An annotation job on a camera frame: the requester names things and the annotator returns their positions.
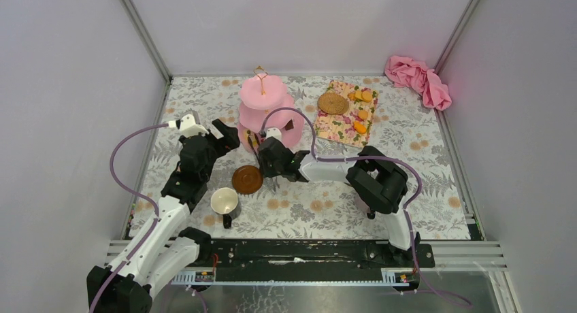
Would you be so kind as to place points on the pink three-tier cake stand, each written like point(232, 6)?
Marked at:
point(265, 101)

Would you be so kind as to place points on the orange star cookie toy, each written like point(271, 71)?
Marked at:
point(360, 128)

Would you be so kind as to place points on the floral tablecloth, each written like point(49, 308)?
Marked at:
point(402, 128)

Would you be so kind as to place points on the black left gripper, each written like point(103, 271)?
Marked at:
point(216, 137)

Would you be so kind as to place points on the brown saucer left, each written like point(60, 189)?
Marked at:
point(247, 179)

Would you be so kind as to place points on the round woven brown coaster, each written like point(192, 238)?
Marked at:
point(332, 103)

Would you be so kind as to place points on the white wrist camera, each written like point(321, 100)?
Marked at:
point(273, 132)
point(188, 126)

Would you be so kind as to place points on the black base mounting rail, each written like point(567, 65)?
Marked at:
point(303, 262)

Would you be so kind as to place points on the cream mug black handle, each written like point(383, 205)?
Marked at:
point(225, 202)

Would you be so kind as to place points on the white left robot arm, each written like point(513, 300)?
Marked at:
point(131, 281)

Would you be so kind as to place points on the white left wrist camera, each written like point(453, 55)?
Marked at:
point(188, 126)

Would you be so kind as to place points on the yellow cake piece toy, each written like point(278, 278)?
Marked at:
point(252, 143)

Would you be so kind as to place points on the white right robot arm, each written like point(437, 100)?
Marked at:
point(379, 181)

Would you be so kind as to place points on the small orange cookie toy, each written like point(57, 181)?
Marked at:
point(362, 114)

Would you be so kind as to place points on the crumpled pink cloth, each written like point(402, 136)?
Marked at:
point(405, 72)

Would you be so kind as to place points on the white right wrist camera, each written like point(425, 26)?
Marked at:
point(273, 132)

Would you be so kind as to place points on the round orange cookie toy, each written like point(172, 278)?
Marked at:
point(367, 96)

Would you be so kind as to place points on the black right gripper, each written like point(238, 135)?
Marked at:
point(267, 171)

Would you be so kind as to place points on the floral rectangular serving tray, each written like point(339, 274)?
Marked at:
point(339, 127)

